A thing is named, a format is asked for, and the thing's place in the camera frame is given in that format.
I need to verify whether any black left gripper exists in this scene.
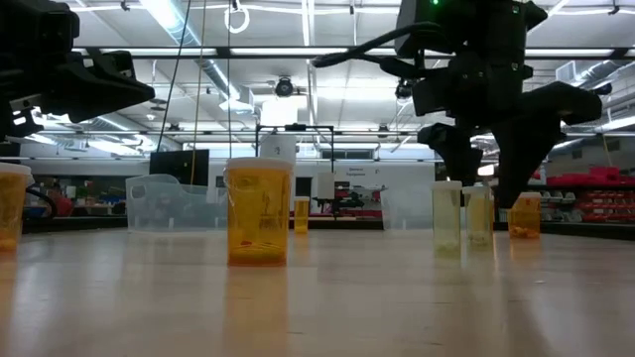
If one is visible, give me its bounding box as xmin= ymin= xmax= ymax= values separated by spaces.
xmin=0 ymin=0 xmax=156 ymax=145

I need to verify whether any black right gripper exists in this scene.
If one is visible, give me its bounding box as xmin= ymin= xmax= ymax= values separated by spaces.
xmin=411 ymin=49 xmax=604 ymax=208

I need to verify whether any pale yellow pill bottle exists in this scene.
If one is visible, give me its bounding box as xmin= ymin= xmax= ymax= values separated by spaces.
xmin=430 ymin=179 xmax=463 ymax=258
xmin=462 ymin=184 xmax=495 ymax=248

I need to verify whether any small orange pill bottle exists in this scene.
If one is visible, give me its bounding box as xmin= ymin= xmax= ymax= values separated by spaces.
xmin=293 ymin=195 xmax=312 ymax=235
xmin=506 ymin=191 xmax=543 ymax=240

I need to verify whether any large orange pill bottle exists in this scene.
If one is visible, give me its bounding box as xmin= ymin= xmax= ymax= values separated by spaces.
xmin=223 ymin=157 xmax=295 ymax=268
xmin=0 ymin=162 xmax=33 ymax=253

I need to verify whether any clear plastic bin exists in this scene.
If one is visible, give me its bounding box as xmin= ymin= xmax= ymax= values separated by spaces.
xmin=125 ymin=173 xmax=228 ymax=233
xmin=380 ymin=185 xmax=439 ymax=232

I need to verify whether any shelf with red bins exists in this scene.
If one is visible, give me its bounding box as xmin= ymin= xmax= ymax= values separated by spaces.
xmin=530 ymin=167 xmax=635 ymax=223

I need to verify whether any black monitor screen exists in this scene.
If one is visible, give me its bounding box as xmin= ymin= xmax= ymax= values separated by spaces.
xmin=149 ymin=149 xmax=210 ymax=187

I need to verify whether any white rectangular panel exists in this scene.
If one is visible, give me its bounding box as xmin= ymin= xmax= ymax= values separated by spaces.
xmin=259 ymin=134 xmax=298 ymax=163

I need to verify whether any black hanging cord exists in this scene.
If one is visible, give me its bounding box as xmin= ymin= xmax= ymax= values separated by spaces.
xmin=156 ymin=0 xmax=193 ymax=153

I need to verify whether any thin dark hanging cord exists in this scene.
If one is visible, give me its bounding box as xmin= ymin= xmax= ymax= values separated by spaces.
xmin=226 ymin=0 xmax=233 ymax=160

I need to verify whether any white hanging cable loop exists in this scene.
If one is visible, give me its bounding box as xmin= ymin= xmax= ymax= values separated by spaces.
xmin=223 ymin=3 xmax=251 ymax=35

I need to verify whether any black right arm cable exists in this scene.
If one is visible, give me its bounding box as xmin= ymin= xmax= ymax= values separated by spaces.
xmin=311 ymin=22 xmax=457 ymax=80

